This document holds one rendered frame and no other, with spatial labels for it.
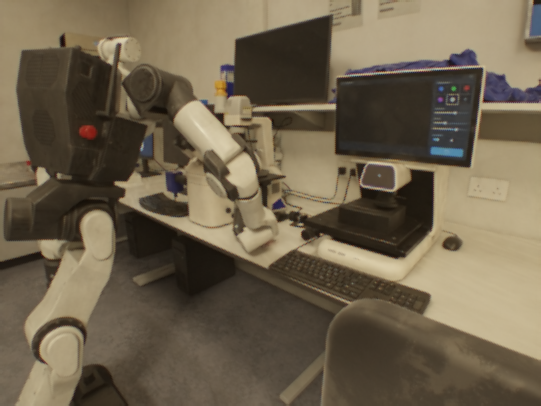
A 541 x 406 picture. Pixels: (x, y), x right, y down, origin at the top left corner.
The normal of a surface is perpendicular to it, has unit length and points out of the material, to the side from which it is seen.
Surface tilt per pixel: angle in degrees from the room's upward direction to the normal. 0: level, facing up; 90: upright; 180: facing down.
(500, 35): 90
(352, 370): 90
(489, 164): 90
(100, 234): 90
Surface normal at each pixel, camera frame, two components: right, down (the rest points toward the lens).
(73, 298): 0.74, 0.18
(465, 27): -0.67, 0.20
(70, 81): 0.93, 0.18
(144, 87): -0.30, 0.18
